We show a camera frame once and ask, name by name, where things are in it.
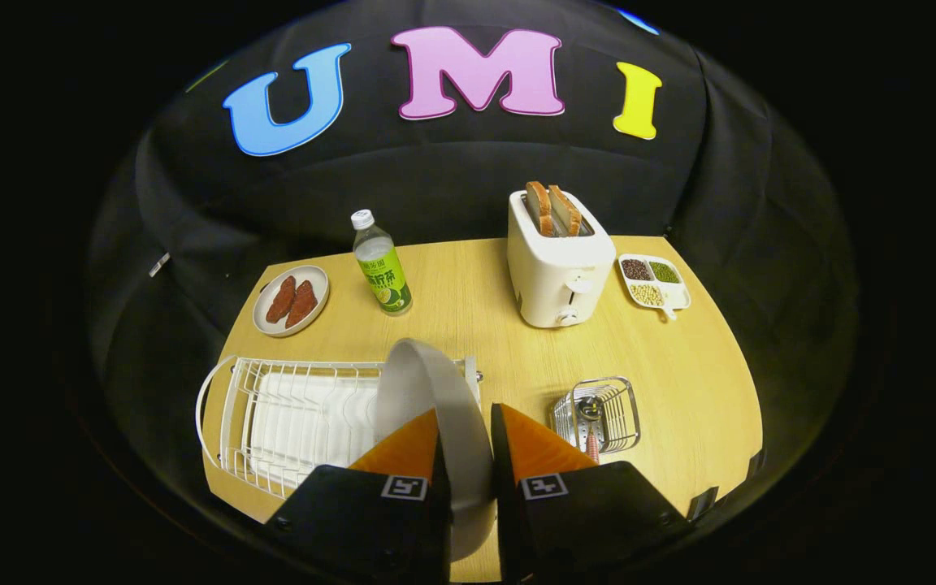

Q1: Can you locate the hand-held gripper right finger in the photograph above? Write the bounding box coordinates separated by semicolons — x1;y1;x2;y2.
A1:
490;402;692;584

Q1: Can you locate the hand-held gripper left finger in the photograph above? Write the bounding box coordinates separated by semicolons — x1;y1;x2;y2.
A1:
263;406;453;585

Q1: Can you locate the white round plate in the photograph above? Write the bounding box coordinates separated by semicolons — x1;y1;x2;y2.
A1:
375;338;496;563

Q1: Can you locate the metal wire basket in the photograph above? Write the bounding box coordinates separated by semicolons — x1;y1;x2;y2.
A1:
550;376;642;454

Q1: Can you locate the white wire dish rack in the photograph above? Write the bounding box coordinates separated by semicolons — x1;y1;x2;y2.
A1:
195;354;485;501

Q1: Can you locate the small grey sausage plate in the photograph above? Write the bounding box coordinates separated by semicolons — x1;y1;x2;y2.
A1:
253;265;331;338

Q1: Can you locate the white divided bean dish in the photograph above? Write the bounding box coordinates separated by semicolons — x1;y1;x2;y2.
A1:
617;253;692;320

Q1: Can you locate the white drip tray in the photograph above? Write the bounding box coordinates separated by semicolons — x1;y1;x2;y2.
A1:
245;371;384;488

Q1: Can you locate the white toaster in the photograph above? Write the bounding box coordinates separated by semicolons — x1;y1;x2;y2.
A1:
507;188;617;329

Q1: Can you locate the green label drink bottle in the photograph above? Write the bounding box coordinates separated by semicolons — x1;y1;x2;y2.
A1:
351;209;414;316

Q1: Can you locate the red sausage piece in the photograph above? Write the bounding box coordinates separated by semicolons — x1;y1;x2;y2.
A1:
284;280;319;329
265;275;297;324

